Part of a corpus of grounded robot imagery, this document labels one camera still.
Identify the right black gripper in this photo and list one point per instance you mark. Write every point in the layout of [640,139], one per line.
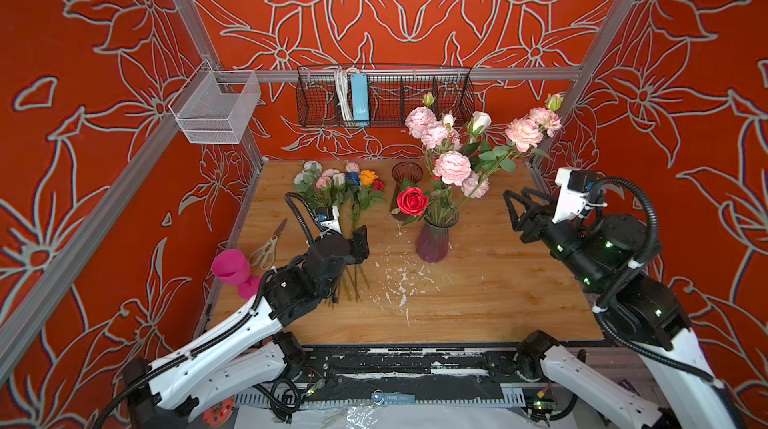
[538,209]

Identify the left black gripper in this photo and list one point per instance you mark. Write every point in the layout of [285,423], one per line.
[357,245]

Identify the purple ribbed glass vase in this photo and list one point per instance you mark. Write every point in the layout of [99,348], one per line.
[433,242]

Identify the brown ribbed glass vase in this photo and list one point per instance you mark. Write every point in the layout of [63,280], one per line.
[405,173]

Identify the large pink peony stem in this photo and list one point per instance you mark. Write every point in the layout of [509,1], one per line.
[440,138]

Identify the pink double rose stem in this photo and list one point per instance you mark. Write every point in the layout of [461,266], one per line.
[418,120]

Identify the white pink rose stem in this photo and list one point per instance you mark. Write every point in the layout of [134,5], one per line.
[477,177]

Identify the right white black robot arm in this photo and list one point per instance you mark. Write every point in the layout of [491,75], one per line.
[645,316]

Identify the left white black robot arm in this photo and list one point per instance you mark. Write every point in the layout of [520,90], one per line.
[251,347]

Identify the pink rose bunch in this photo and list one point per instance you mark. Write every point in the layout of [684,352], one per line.
[326,186]

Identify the orange rose stem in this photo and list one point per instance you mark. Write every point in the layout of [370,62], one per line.
[363,196]

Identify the blue rose stem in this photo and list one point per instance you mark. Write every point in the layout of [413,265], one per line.
[353,178]

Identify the pink plastic cup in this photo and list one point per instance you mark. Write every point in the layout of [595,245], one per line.
[233,268]

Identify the light blue box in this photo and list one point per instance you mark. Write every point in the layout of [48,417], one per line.
[360,99]

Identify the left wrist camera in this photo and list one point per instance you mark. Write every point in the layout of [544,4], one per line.
[328,219]

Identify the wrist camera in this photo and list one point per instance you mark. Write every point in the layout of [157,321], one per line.
[573,197]
[328,219]

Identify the beige handled scissors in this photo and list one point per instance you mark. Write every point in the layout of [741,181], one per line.
[264,257]

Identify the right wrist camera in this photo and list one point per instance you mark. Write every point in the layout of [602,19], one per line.
[573,197]

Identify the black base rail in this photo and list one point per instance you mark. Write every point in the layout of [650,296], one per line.
[336,376]

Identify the black wire wall basket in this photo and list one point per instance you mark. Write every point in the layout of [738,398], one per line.
[323,94]

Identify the clear plastic wall bin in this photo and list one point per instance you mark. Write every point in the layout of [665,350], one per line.
[216,106]

